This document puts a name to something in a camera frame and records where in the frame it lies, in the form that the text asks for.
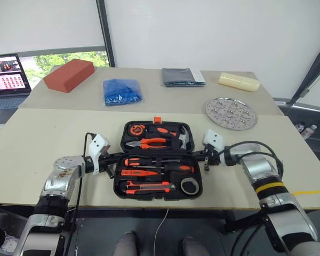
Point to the black slanted stand pole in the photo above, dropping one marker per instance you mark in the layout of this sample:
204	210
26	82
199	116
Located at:
312	72

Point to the clear bottle dark cap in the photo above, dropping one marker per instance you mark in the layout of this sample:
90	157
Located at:
300	127

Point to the black tool case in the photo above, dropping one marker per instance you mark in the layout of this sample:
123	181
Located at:
160	186

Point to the blue plastic bag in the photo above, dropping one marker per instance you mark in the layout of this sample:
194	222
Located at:
121	92

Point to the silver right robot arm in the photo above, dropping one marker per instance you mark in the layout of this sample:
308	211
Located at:
272	186

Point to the orange black tape measure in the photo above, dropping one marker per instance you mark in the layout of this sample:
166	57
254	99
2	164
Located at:
136	129

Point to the orange test pen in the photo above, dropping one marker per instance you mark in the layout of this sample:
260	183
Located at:
138	172

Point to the round perforated metal plate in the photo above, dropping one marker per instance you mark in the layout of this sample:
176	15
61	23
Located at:
230	113

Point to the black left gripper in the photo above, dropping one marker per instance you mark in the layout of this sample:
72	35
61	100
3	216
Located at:
105	165

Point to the dark window frame post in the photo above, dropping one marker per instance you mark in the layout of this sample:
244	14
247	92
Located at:
105	32

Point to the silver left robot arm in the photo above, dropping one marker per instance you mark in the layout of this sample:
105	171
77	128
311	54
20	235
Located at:
58	181

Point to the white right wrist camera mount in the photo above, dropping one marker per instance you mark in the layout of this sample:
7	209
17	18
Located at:
213	138

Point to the clear bottle white cap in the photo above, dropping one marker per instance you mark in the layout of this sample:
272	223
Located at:
310	131

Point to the open laptop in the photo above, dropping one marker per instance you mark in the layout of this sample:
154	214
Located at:
5	77

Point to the grey folded cloth package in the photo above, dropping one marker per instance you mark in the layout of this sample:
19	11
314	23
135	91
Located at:
178	77

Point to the grey tape roll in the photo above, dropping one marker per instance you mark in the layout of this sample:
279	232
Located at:
183	186

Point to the black table frame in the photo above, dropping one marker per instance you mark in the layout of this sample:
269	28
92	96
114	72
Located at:
149	214

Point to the red brick block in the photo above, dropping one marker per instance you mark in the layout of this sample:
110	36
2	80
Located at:
69	76

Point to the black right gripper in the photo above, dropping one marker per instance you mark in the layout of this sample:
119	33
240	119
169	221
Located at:
212	156

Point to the orange black utility knife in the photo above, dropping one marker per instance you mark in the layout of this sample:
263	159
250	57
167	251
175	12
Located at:
149	187

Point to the claw hammer orange black grip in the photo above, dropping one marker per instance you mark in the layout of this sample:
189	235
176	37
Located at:
162	130

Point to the dark rounded shape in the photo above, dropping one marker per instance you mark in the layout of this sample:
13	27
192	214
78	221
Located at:
125	244
192	246

